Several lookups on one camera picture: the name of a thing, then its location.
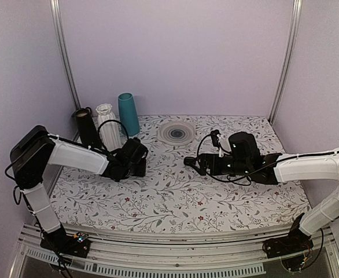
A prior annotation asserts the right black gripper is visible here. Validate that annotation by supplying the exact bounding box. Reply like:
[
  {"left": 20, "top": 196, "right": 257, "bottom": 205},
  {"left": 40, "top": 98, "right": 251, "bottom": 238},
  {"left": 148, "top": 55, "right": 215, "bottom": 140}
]
[{"left": 189, "top": 153, "right": 251, "bottom": 177}]

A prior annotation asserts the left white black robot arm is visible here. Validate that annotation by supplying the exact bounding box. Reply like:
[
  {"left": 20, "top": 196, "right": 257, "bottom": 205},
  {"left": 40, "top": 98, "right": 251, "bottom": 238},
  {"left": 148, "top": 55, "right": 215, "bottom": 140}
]
[{"left": 6, "top": 125, "right": 148, "bottom": 251}]

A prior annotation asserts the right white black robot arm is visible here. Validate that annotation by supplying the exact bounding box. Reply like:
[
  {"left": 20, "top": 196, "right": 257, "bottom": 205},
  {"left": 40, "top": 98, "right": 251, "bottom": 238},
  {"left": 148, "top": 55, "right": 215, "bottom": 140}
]
[{"left": 183, "top": 130, "right": 339, "bottom": 253}]

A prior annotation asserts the translucent round plate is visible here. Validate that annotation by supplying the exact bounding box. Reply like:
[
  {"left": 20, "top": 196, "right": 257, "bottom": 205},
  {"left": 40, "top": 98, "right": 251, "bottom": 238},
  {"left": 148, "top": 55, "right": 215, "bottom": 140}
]
[{"left": 157, "top": 121, "right": 196, "bottom": 146}]

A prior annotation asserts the white ribbed vase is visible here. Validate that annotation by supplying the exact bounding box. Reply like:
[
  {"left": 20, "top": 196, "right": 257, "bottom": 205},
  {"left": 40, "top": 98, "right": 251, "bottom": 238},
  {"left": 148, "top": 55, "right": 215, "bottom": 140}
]
[{"left": 96, "top": 104, "right": 121, "bottom": 151}]

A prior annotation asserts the floral patterned table mat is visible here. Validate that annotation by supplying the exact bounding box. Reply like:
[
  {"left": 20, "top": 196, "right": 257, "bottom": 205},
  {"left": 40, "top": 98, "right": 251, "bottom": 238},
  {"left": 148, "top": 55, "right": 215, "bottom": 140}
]
[{"left": 51, "top": 115, "right": 310, "bottom": 233}]

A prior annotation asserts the teal plastic cup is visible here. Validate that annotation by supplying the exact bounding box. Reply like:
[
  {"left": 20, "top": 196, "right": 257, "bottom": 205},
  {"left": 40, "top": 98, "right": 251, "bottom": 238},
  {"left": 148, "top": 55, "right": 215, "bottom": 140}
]
[{"left": 118, "top": 92, "right": 140, "bottom": 136}]

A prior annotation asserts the black cylindrical cup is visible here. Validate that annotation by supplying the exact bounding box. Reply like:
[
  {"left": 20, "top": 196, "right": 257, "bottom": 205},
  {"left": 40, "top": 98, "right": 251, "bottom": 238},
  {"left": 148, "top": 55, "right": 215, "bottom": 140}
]
[{"left": 72, "top": 107, "right": 102, "bottom": 149}]

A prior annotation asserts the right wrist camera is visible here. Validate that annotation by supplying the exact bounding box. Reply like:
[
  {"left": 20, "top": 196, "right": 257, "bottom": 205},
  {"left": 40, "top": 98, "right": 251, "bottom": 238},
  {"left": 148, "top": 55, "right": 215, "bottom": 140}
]
[{"left": 210, "top": 129, "right": 222, "bottom": 148}]

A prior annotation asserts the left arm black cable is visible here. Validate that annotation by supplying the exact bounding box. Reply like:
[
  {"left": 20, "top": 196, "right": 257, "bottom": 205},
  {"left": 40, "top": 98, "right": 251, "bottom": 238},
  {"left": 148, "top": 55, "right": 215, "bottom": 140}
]
[{"left": 97, "top": 119, "right": 130, "bottom": 151}]

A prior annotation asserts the aluminium front rail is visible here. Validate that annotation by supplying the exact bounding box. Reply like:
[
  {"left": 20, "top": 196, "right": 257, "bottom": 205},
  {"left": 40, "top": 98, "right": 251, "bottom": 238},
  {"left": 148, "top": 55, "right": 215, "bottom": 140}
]
[{"left": 9, "top": 224, "right": 339, "bottom": 277}]

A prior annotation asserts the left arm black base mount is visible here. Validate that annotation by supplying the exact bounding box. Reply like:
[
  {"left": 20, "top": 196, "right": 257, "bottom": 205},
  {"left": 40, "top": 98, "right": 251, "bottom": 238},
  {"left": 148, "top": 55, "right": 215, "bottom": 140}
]
[{"left": 40, "top": 226, "right": 91, "bottom": 258}]

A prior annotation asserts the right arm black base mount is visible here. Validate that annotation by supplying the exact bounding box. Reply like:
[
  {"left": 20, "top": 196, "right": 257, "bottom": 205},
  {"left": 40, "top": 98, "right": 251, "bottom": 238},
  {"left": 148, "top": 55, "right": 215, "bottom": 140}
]
[{"left": 262, "top": 213, "right": 314, "bottom": 258}]

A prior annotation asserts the left aluminium frame post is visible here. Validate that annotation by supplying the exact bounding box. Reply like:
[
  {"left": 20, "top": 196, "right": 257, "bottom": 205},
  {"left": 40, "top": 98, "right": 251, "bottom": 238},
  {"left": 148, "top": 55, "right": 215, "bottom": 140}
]
[{"left": 49, "top": 0, "right": 82, "bottom": 110}]

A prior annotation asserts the aluminium frame post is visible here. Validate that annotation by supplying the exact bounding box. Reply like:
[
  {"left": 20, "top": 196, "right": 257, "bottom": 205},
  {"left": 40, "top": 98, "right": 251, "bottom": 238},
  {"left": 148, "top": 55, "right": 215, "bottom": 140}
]
[
  {"left": 268, "top": 0, "right": 303, "bottom": 126},
  {"left": 49, "top": 0, "right": 82, "bottom": 110}
]

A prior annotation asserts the right aluminium frame post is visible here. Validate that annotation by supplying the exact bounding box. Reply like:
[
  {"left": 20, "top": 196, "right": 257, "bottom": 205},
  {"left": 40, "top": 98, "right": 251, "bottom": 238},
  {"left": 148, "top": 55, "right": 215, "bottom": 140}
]
[{"left": 268, "top": 0, "right": 303, "bottom": 126}]

